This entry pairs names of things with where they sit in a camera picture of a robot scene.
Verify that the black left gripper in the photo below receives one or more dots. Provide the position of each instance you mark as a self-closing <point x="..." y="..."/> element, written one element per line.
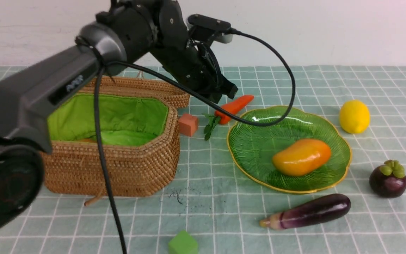
<point x="196" y="67"/>

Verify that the orange toy carrot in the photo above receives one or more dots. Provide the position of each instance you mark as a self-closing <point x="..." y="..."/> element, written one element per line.
<point x="218" y="118"/>

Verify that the green toy bitter gourd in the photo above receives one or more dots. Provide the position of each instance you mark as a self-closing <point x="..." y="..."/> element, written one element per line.
<point x="126" y="138"/>

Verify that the orange yellow toy mango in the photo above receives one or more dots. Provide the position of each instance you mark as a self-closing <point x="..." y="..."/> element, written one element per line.
<point x="302" y="157"/>

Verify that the yellow toy lemon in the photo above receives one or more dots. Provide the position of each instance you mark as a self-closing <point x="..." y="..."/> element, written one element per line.
<point x="354" y="117"/>

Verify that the purple toy eggplant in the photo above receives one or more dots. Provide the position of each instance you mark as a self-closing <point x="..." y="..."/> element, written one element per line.
<point x="317" y="211"/>

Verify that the brown toy potato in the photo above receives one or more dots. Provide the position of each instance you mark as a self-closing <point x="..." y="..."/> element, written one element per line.
<point x="87" y="140"/>

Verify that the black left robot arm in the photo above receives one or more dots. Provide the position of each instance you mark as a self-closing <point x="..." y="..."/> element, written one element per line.
<point x="116" y="39"/>

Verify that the orange foam cube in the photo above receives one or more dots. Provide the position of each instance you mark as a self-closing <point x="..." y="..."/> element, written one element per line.
<point x="188" y="124"/>

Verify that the woven wicker basket lid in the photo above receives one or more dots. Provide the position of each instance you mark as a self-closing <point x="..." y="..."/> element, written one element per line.
<point x="142" y="87"/>

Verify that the woven wicker basket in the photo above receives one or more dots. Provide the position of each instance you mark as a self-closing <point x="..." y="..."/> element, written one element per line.
<point x="74" y="168"/>

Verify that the green glass leaf plate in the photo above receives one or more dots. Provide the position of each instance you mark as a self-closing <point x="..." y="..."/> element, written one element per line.
<point x="253" y="147"/>

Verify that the green foam cube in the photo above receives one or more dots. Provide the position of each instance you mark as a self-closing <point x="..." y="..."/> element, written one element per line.
<point x="183" y="243"/>

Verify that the purple toy mangosteen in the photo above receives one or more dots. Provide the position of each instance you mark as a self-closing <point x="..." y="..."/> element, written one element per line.
<point x="388" y="180"/>

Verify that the green checkered tablecloth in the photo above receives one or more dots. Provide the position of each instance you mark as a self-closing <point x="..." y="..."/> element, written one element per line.
<point x="221" y="207"/>

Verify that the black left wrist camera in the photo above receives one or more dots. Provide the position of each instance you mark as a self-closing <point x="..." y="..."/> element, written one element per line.
<point x="206" y="29"/>

